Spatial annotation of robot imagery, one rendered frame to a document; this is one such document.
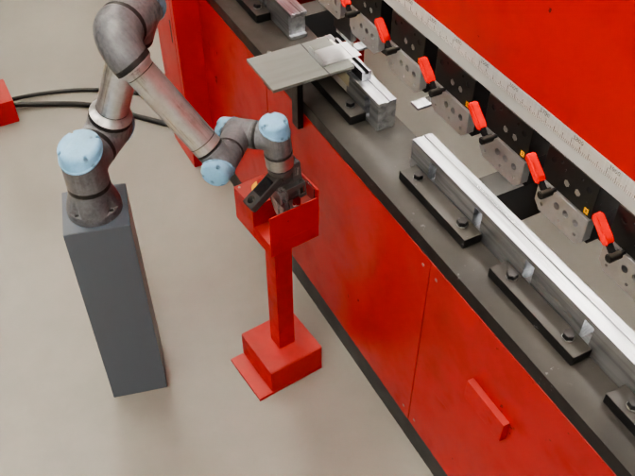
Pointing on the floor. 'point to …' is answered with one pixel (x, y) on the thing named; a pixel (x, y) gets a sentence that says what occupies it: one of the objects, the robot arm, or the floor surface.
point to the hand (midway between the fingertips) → (281, 220)
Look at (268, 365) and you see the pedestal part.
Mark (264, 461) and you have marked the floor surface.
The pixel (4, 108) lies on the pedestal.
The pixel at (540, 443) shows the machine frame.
